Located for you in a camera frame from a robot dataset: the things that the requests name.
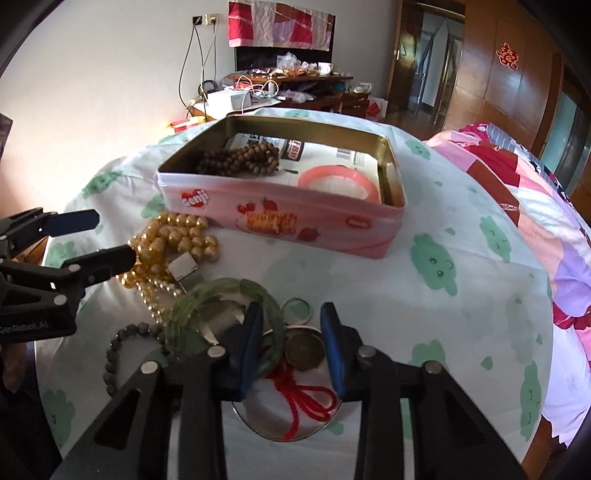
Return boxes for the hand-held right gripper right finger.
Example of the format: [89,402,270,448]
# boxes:
[320,302,527,480]

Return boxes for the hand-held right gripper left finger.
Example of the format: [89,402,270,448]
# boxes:
[48,302,266,480]

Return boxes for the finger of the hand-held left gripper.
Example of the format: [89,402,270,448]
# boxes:
[0,244,137,308]
[0,209,100,259]

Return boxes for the small thin metal ring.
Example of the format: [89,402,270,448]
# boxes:
[281,298,314,326]

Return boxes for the small pearl necklace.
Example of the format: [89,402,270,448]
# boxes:
[115,231,185,324]

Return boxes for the dark bead bracelet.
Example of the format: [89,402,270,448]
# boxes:
[105,322,183,414]

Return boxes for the silver metal watch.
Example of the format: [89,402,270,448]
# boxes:
[167,251,247,347]

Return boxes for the green jade bangle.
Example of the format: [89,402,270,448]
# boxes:
[164,278,288,379]

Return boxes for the silver bangle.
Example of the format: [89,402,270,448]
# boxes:
[231,323,345,441]

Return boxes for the large gold bead bracelet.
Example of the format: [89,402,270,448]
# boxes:
[147,212,220,264]

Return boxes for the pink tin box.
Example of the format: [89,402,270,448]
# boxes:
[156,114,407,260]

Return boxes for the white cloth with green print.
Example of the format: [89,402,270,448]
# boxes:
[34,107,568,480]

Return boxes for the red packets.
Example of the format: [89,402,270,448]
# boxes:
[166,117,204,134]

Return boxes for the pink bangle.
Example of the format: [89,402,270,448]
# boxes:
[297,165,382,201]

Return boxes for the white box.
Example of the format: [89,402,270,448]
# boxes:
[205,90,252,114]

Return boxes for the black television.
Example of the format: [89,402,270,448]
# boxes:
[235,46,333,75]

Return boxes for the wooden cabinet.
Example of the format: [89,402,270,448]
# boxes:
[222,69,375,121]

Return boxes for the wooden door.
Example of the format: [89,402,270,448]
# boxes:
[392,0,426,114]

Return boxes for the wooden wardrobe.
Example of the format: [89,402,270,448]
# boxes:
[443,0,568,153]

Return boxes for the red paper decoration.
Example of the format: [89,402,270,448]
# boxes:
[496,43,519,70]

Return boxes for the brown wooden bead bracelet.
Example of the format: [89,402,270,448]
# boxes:
[196,141,282,178]

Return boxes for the hanging white cables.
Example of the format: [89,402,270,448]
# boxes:
[178,21,220,107]

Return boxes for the red patchwork wall cloth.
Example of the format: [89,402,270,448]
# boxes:
[228,0,335,51]

